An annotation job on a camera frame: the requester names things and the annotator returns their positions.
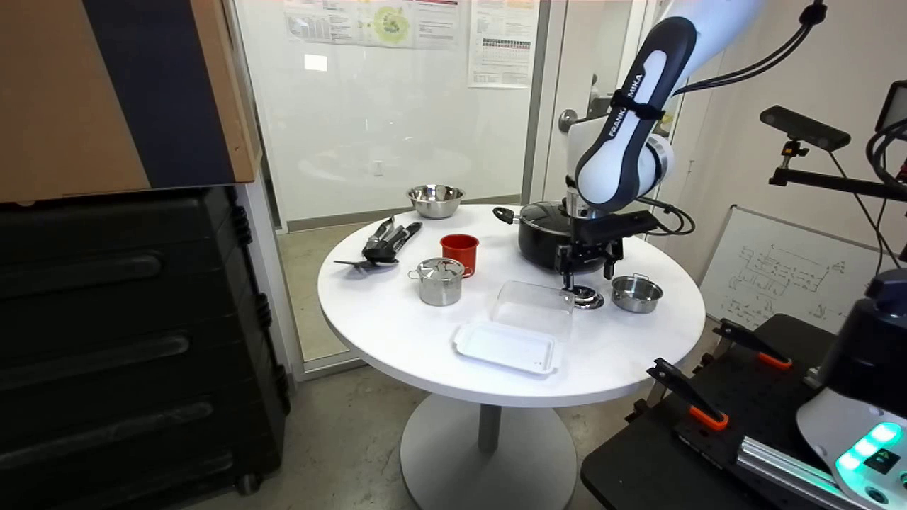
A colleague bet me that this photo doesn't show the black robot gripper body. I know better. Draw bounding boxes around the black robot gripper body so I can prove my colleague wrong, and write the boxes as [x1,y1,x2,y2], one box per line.
[568,212,658,271]

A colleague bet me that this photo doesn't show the small steel pot lid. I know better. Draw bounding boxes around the small steel pot lid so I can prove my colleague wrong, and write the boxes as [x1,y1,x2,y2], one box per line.
[566,287,604,308]

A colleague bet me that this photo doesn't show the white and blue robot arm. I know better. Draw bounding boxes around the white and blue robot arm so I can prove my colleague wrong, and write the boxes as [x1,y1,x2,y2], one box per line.
[561,0,761,274]

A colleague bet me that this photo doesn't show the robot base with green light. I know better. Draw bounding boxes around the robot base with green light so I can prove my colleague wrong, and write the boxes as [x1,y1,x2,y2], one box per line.
[797,387,907,510]

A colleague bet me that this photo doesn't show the small steel pot right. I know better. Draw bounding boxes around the small steel pot right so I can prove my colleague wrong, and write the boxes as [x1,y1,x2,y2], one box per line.
[612,274,662,315]

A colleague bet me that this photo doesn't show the small steel pot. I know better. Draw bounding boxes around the small steel pot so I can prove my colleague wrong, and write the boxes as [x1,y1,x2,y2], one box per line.
[411,258,465,306]
[612,274,662,315]

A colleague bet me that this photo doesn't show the large black pot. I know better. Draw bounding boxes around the large black pot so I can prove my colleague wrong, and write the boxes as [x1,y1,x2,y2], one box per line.
[492,202,571,271]

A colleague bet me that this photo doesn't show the white container lid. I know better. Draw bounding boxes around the white container lid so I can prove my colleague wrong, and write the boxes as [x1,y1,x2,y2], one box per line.
[451,322,557,377]

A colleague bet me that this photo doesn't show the small steel pot left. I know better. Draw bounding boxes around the small steel pot left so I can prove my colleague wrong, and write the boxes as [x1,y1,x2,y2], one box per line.
[411,258,465,306]

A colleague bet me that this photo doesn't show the clear plastic container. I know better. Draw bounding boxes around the clear plastic container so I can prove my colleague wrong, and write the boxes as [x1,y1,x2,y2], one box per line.
[489,281,571,343]

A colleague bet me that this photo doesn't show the white round table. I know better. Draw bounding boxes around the white round table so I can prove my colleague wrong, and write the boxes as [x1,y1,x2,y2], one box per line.
[318,204,704,510]

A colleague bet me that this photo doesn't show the red plastic cup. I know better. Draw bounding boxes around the red plastic cup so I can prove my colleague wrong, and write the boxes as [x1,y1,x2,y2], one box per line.
[438,231,479,274]

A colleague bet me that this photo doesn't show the black orange clamp far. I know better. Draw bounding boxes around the black orange clamp far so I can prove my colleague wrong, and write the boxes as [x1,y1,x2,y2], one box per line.
[713,316,792,370]

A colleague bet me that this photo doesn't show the black orange clamp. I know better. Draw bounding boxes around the black orange clamp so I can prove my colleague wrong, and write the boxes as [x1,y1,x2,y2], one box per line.
[713,316,792,370]
[648,356,730,433]

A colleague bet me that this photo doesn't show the steel bowl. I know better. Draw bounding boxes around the steel bowl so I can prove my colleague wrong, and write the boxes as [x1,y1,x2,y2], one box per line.
[407,183,462,221]

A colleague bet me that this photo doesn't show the black orange clamp near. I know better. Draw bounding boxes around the black orange clamp near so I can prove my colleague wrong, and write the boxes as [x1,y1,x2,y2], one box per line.
[648,356,730,433]

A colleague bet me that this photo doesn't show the black kitchen utensils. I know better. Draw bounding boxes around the black kitchen utensils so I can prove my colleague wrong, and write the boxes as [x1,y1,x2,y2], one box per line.
[352,219,421,271]

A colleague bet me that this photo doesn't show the black side table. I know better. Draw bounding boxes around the black side table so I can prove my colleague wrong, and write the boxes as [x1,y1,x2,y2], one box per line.
[580,315,832,510]

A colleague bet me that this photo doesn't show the black equipment case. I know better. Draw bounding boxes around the black equipment case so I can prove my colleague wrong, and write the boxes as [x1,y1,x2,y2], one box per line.
[0,189,289,510]

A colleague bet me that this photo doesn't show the brown and blue board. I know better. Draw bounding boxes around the brown and blue board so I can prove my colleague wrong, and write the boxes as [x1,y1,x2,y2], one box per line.
[0,0,259,204]

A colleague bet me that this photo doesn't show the door handle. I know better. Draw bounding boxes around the door handle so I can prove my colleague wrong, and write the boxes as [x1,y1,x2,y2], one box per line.
[557,107,588,132]

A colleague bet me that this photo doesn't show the whiteboard leaning on wall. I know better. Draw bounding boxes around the whiteboard leaning on wall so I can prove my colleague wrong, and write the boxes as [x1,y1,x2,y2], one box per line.
[699,206,892,335]

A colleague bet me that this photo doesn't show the black camera on stand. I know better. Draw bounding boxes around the black camera on stand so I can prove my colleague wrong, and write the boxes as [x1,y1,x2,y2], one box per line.
[758,104,850,151]

